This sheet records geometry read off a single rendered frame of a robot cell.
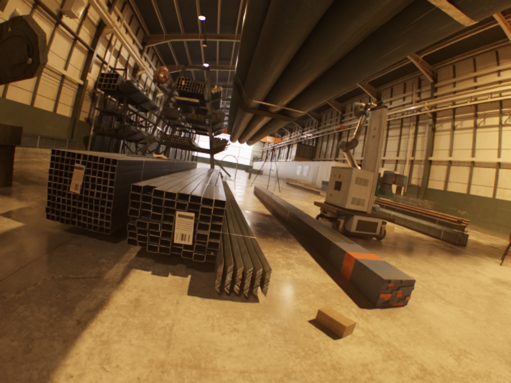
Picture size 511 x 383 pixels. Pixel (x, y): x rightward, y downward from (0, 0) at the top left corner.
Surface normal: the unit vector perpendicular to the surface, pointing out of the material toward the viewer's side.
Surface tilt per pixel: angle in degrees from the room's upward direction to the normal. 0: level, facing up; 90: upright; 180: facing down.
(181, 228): 88
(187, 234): 87
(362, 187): 90
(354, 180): 90
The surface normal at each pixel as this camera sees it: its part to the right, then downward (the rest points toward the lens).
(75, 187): 0.17, 0.02
